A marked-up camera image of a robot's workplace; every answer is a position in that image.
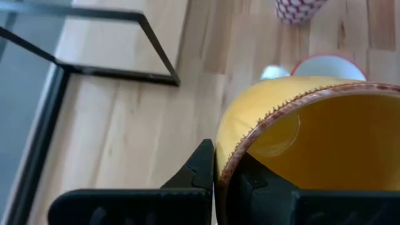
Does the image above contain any yellow mug brown rim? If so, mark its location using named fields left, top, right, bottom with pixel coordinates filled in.
left=214, top=76, right=400, bottom=225

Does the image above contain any grey patterned mug red rim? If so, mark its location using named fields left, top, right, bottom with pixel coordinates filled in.
left=260, top=53, right=368, bottom=82

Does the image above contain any wooden shelf board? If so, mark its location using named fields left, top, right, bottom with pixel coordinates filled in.
left=54, top=0, right=176, bottom=78

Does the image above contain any thin black shelf rack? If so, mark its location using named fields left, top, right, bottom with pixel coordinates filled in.
left=0, top=2, right=181, bottom=88

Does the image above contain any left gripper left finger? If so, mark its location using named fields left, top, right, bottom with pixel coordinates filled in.
left=48, top=139, right=215, bottom=225

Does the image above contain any red patterned mug blue rim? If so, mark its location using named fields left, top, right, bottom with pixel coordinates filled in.
left=274, top=0, right=328, bottom=25

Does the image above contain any black aluminium rig frame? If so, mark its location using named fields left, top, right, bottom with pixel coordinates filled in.
left=4, top=67, right=71, bottom=225

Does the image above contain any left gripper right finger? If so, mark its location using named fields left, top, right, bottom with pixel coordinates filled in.
left=226, top=152, right=400, bottom=225

